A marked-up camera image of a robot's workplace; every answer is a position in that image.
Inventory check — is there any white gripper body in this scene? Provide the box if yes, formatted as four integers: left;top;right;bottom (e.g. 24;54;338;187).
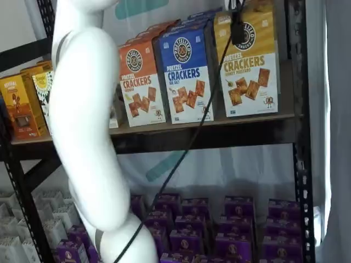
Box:
223;0;247;12

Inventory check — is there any black cable ferrite cylinder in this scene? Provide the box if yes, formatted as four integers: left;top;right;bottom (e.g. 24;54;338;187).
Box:
231;20;245;46

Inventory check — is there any purple Annie's snack box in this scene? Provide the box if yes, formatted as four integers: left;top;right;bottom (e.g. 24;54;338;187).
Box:
175;215;207;232
215;234;253;263
262;237;300;263
265;218;301;239
224;196;254;217
67;226;93;247
182;198;211;217
149;227;168;249
145;209;174;230
218;215;253;236
169;229;205;254
268;199;301;220
160;252;193;263
156;193;182;214
131;195;146;217
56;239;89;263

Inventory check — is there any blue sea salt crackers box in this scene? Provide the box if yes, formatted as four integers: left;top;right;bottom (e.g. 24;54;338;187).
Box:
188;10;223;22
161;19;213;33
152;27;215;124

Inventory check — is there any white backdrop with teal print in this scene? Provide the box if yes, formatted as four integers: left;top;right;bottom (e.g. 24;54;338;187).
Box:
24;0;298;209

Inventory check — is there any white carton box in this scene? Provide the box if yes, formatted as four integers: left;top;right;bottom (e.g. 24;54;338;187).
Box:
21;237;42;263
0;236;28;263
41;204;82;233
32;188;69;211
0;216;21;241
0;191;18;217
42;219;69;246

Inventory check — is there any wooden shelf board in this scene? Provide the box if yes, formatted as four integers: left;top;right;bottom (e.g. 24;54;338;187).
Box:
10;112;302;146

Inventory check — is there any yellow honey mustard crackers box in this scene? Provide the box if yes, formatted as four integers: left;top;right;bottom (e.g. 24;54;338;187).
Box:
213;4;281;118

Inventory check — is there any black cable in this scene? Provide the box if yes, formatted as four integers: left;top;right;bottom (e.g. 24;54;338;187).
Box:
114;0;247;263

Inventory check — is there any grey white curtain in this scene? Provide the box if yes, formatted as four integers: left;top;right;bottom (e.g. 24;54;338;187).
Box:
305;0;351;263

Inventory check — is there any Simple Mills sweet thins box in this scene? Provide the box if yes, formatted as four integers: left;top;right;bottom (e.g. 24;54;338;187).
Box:
32;71;54;135

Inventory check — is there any black metal shelf rack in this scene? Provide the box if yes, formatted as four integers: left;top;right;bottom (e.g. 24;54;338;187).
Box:
0;0;316;263

